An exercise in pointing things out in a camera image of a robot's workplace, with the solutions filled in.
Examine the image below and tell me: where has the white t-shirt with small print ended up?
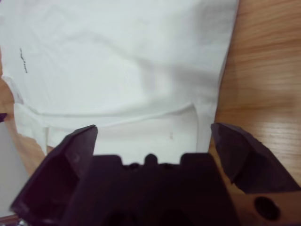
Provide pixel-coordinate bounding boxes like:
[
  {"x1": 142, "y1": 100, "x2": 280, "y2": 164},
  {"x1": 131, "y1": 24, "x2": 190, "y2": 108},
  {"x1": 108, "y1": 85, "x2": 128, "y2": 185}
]
[{"x1": 0, "y1": 0, "x2": 238, "y2": 161}]

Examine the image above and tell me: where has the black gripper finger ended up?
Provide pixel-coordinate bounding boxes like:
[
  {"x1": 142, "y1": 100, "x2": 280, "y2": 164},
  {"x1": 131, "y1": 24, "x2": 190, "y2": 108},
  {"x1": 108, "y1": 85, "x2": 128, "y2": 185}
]
[
  {"x1": 10, "y1": 124, "x2": 98, "y2": 222},
  {"x1": 210, "y1": 122, "x2": 301, "y2": 195}
]

